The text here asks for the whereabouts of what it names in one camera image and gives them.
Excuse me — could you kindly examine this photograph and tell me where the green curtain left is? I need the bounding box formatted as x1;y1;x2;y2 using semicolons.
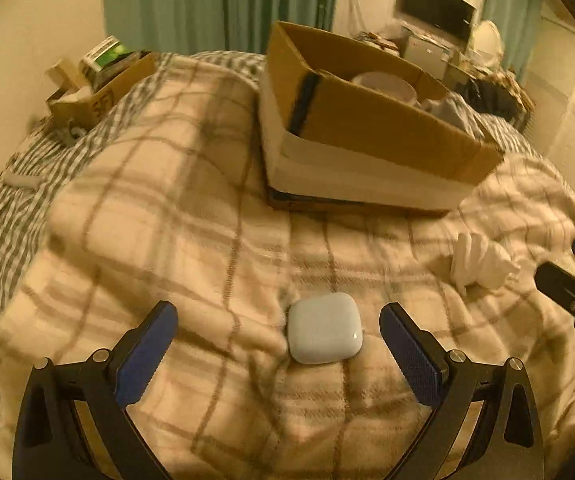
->
103;0;335;54

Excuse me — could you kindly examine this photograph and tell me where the small cardboard box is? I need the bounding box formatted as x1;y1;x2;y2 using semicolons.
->
46;52;157;130

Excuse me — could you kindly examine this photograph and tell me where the silver mini fridge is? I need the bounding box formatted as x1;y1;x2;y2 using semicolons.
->
403;30;455;80

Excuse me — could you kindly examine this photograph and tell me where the large cardboard box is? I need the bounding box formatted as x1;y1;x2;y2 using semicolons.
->
259;22;504;214

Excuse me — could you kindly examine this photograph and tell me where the white cloth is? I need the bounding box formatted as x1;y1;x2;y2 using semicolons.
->
450;233;521;297

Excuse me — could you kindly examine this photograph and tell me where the green curtain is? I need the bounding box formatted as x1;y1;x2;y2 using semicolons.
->
103;0;335;54
481;0;543;79

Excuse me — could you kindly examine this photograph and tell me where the black wall television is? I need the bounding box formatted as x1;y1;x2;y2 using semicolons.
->
402;0;475;42

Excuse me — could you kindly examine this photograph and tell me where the white remote control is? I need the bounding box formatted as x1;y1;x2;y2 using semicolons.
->
1;171;42;191

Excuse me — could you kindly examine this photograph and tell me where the beige plaid blanket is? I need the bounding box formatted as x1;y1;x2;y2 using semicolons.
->
0;54;575;480

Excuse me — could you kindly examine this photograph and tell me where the beige slim box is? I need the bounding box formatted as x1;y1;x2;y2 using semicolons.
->
45;58;91;91

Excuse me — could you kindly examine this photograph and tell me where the white louvered wardrobe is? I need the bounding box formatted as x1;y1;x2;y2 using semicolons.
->
525;1;575;192

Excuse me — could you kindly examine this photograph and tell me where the black jacket on chair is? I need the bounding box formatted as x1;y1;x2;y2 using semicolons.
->
460;79;521;122

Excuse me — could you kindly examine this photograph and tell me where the grey white sock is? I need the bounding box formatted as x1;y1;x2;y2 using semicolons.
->
417;92;485;141

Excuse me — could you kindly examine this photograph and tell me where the green white box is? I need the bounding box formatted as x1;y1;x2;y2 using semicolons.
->
79;35;142;91

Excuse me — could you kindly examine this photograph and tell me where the white oval mirror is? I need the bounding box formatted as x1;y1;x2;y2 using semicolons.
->
471;20;504;68

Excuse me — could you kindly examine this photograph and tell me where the white earbuds case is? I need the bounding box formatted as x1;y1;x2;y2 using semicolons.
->
286;292;363;365

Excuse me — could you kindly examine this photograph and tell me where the green curtain right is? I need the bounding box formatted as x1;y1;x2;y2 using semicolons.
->
481;0;543;79

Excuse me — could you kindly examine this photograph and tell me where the green checkered bedsheet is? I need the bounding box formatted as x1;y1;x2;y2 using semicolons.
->
0;49;575;430

